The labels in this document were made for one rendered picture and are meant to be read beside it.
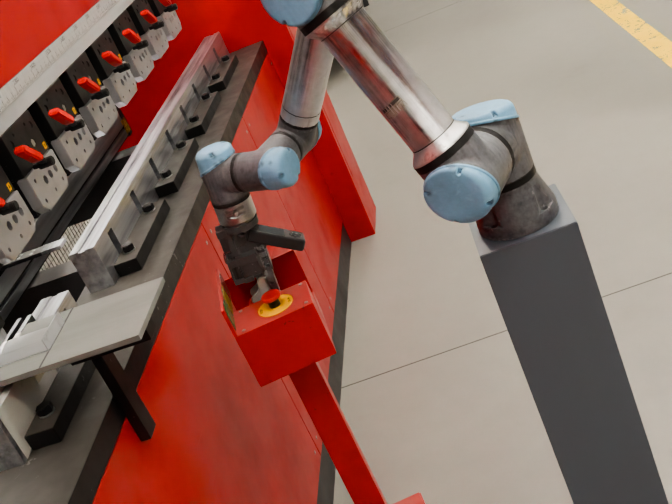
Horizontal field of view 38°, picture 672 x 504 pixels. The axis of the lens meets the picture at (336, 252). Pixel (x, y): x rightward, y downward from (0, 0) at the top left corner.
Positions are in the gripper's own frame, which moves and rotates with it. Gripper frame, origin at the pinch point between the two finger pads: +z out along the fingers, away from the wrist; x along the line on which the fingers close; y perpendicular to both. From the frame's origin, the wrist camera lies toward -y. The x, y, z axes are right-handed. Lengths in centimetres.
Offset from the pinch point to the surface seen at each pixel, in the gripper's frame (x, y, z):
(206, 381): 2.1, 20.0, 9.9
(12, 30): -24, 32, -64
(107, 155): -101, 37, -14
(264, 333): 15.0, 4.5, -2.7
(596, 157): -155, -123, 63
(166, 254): -14.8, 19.8, -12.6
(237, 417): -2.6, 17.7, 23.3
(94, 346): 42, 27, -25
